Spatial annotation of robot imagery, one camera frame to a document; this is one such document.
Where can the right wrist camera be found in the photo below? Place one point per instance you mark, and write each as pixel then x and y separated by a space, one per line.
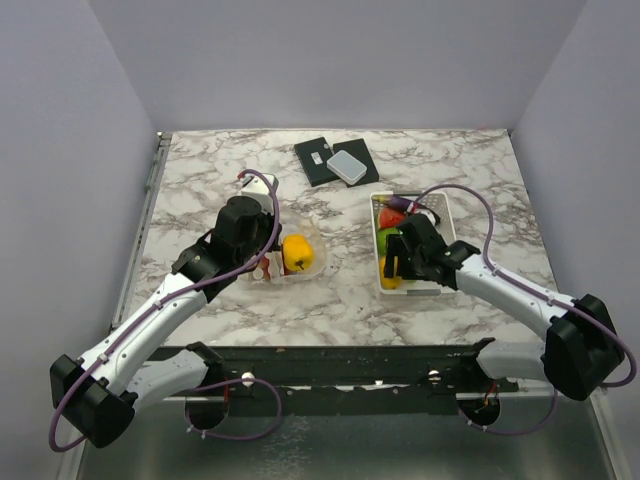
pixel 430 214

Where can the white grey small device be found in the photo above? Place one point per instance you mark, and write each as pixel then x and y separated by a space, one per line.
pixel 346 167

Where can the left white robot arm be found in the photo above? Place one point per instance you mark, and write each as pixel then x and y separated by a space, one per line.
pixel 100 392

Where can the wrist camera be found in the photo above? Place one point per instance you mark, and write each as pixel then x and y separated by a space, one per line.
pixel 256 189
pixel 430 214

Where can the yellow toy bell pepper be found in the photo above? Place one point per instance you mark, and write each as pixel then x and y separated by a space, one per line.
pixel 298 254

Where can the aluminium rail left edge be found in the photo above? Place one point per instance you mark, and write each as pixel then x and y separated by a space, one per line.
pixel 151 190

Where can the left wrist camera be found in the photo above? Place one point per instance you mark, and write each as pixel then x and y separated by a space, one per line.
pixel 256 189

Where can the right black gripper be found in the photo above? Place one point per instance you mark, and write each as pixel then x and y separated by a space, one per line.
pixel 396 246

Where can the red yellow toy fruit cluster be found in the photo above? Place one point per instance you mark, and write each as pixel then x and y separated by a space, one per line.
pixel 269 268

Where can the green toy citrus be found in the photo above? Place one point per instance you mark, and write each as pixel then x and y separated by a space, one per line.
pixel 381 239

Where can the black box with label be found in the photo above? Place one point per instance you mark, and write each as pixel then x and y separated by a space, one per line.
pixel 313 156

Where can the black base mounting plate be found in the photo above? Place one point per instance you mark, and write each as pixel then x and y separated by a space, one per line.
pixel 349 381

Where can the toy watermelon slice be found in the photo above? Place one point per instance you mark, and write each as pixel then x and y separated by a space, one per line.
pixel 389 218

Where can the white perforated plastic basket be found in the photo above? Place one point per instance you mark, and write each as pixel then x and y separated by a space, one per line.
pixel 438 202

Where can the purple toy eggplant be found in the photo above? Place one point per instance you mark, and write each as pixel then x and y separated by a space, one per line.
pixel 399 204

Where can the aluminium extrusion right front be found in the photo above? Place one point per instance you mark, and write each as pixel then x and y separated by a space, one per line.
pixel 535 388

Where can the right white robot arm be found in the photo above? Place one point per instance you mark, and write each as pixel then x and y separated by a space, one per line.
pixel 577 346

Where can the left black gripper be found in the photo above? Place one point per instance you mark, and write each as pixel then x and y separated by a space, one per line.
pixel 267 218

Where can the clear polka dot zip bag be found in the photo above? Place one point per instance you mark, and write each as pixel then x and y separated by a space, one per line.
pixel 295 223

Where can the black flat box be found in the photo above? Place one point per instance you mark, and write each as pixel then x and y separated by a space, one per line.
pixel 360 151

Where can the yellow toy lemon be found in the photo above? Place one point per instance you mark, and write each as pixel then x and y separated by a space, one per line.
pixel 389 278

